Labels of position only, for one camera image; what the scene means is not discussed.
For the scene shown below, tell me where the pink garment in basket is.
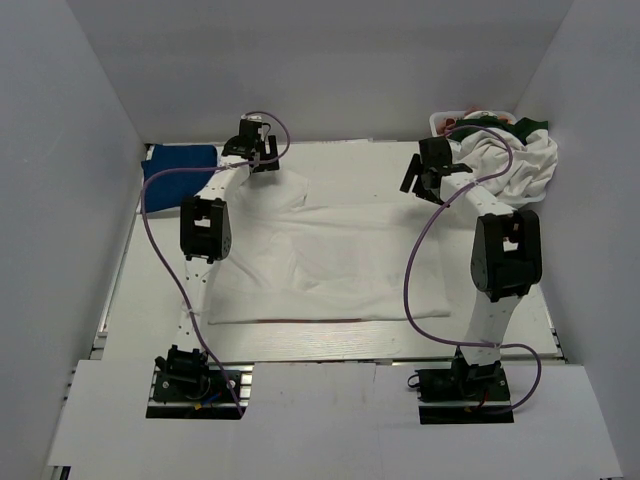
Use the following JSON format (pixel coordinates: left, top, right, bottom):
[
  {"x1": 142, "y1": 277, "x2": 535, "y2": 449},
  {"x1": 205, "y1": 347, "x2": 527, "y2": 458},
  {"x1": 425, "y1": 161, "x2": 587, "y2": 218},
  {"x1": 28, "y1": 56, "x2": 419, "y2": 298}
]
[{"x1": 433, "y1": 107, "x2": 516, "y2": 136}]

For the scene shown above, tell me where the white plastic laundry basket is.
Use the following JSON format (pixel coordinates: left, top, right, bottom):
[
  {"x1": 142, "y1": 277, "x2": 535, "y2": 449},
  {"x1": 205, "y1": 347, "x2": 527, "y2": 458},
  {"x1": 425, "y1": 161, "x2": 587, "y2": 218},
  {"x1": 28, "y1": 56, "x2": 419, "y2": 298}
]
[{"x1": 428, "y1": 108, "x2": 546, "y2": 204}]

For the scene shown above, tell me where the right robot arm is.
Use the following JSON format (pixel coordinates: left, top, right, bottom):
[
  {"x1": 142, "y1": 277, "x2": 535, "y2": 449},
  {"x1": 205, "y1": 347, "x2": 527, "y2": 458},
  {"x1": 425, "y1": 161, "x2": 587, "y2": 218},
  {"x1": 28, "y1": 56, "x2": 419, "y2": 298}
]
[{"x1": 400, "y1": 137, "x2": 542, "y2": 399}]

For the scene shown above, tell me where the dark green t shirt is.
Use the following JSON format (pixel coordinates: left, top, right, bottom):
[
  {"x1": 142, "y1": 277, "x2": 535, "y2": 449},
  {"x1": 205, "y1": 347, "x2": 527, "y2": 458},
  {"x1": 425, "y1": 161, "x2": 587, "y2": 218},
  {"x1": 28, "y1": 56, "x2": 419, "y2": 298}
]
[{"x1": 447, "y1": 115, "x2": 549, "y2": 145}]

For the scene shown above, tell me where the cream white t shirt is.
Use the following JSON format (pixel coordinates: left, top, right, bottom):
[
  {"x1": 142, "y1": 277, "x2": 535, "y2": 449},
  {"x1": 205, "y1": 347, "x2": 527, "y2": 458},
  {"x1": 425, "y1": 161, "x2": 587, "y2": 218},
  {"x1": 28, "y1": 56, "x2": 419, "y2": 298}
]
[{"x1": 449, "y1": 117, "x2": 560, "y2": 201}]

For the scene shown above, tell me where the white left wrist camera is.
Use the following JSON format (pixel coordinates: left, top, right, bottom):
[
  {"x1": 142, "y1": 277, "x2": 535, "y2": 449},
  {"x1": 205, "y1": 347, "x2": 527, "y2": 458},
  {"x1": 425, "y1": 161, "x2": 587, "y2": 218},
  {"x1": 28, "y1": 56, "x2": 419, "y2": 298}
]
[{"x1": 241, "y1": 114, "x2": 263, "y2": 124}]

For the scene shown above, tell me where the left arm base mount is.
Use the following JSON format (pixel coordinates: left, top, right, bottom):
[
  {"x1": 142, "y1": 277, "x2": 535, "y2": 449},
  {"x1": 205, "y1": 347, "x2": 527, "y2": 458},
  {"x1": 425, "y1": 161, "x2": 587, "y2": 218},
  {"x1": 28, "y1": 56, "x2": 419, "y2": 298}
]
[{"x1": 146, "y1": 346, "x2": 252, "y2": 420}]

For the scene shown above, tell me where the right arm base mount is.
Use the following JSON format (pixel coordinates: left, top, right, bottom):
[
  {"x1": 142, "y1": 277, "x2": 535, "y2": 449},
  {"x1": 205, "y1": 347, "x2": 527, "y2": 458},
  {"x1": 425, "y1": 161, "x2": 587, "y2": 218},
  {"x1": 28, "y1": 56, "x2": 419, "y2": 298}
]
[{"x1": 407, "y1": 368, "x2": 514, "y2": 425}]

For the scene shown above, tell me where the folded blue t shirt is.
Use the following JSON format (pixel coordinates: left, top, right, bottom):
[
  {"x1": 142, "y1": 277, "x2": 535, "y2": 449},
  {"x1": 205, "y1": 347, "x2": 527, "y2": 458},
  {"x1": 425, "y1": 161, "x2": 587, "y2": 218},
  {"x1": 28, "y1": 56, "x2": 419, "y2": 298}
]
[{"x1": 139, "y1": 143, "x2": 221, "y2": 214}]

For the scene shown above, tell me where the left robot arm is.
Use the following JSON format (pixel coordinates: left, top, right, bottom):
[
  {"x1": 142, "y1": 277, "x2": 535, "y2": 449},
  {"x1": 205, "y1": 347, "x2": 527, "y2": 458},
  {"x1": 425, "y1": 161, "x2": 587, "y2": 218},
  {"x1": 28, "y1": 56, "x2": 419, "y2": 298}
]
[{"x1": 174, "y1": 112, "x2": 279, "y2": 351}]

